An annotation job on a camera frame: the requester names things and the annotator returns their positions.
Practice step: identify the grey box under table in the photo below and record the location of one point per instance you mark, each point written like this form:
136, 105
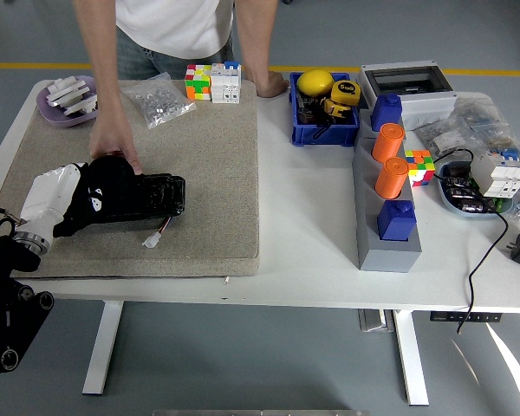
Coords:
375, 320

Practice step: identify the blue plastic bin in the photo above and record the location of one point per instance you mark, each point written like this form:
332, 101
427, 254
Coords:
325, 134

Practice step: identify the person's right forearm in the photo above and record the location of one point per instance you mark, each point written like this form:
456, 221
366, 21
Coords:
102, 65

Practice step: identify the black electronic modules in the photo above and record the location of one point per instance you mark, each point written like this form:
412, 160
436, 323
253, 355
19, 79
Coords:
459, 186

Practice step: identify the white metal bar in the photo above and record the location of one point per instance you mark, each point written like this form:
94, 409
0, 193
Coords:
80, 106
65, 83
69, 94

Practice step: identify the white circuit breaker block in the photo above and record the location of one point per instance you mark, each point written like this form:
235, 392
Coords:
498, 175
225, 86

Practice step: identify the yellow lemon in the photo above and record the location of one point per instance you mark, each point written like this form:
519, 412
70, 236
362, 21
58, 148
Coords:
315, 82

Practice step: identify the person's left hand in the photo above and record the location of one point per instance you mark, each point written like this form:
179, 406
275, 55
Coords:
271, 84

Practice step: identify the grey electrical enclosure box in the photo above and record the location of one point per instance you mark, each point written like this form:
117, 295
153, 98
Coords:
429, 102

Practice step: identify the small black device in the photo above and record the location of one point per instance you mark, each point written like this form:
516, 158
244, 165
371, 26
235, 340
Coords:
310, 108

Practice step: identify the blue square block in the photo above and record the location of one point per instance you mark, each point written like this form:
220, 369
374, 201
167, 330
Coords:
396, 223
386, 113

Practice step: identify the colourful puzzle cube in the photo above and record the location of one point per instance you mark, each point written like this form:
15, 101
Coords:
198, 84
420, 169

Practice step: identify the large clear bag of parts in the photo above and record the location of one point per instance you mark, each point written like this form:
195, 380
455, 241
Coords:
485, 121

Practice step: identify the grey-brown mat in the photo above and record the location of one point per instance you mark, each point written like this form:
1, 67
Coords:
199, 173

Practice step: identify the person's left forearm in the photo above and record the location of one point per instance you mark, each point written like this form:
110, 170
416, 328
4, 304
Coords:
253, 39

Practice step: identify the long grey block holder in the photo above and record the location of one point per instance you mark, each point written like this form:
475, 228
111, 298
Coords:
385, 260

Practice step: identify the small clear bag of parts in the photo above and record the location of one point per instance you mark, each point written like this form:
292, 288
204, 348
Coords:
437, 138

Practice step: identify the orange cylinder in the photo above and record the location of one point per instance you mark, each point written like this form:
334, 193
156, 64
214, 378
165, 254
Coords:
388, 143
391, 180

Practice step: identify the yellow black tape measure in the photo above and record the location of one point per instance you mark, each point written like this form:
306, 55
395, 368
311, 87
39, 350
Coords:
336, 108

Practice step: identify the black table control panel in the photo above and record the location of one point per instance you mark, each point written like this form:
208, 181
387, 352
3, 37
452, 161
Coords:
466, 316

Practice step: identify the white table leg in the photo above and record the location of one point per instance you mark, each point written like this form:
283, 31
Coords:
411, 359
102, 346

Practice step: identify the person's right hand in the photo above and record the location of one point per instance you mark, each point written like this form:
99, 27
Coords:
112, 136

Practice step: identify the purple oval tray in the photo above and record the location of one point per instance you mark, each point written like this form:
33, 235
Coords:
52, 115

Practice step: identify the yellow round tape measure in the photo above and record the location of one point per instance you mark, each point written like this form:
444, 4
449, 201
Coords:
346, 90

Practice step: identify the clear bag of screws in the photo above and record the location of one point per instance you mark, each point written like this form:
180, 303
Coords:
160, 102

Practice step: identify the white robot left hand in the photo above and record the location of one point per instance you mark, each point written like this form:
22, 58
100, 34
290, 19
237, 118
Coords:
50, 195

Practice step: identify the light blue oval tray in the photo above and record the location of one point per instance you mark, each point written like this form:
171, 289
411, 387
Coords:
455, 211

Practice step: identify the person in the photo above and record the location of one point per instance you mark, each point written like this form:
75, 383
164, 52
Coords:
177, 21

